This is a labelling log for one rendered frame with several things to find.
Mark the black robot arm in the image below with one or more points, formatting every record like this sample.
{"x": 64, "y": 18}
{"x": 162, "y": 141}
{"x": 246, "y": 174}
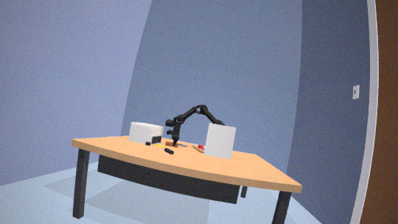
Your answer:
{"x": 182, "y": 117}

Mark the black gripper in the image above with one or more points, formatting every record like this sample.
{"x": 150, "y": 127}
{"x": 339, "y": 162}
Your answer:
{"x": 175, "y": 137}

